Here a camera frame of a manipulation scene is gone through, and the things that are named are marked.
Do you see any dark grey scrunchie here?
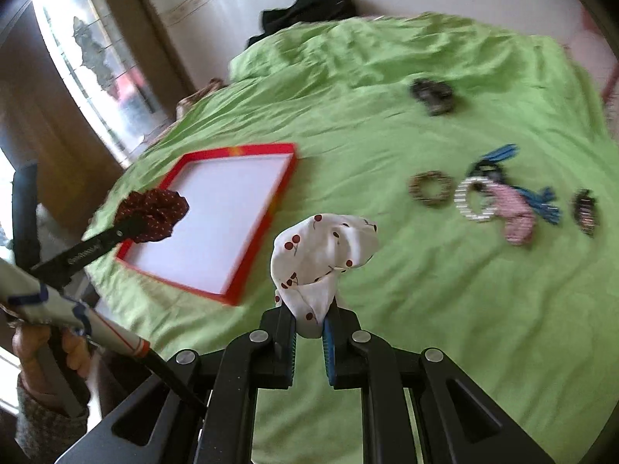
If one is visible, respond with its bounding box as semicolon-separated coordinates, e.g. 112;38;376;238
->
410;78;454;116

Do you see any white patterned pole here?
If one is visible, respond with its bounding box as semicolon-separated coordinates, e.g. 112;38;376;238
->
0;260;150;358

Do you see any white pearl bracelet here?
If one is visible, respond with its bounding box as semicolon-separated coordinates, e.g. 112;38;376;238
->
453;176;502;223

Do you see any green bed sheet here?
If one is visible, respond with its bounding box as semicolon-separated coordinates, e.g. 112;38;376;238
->
88;14;618;463

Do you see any white cherry print scrunchie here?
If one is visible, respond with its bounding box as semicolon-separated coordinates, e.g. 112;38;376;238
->
270;213;379;338

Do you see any brown beaded bracelet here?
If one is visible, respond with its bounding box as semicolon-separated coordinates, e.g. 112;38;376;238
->
408;169;455;210

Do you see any window with bars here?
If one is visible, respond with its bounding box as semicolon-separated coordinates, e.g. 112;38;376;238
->
32;0;169;169

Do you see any person's left hand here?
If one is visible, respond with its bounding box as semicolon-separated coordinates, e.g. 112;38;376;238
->
13;324;91;402

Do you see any red plaid scrunchie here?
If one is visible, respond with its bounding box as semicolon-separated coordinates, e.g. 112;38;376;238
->
491;184;536;246

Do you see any black cloth on bed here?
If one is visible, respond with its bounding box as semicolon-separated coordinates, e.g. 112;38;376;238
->
246;0;359;48

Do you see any red tray white inside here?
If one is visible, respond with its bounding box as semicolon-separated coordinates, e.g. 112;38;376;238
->
115;143;297;306

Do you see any dark red dotted scrunchie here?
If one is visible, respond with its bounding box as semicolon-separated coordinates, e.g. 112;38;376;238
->
113;189;190;243

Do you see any blue striped strap watch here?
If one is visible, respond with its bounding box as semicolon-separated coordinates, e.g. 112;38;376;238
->
466;143;563;225

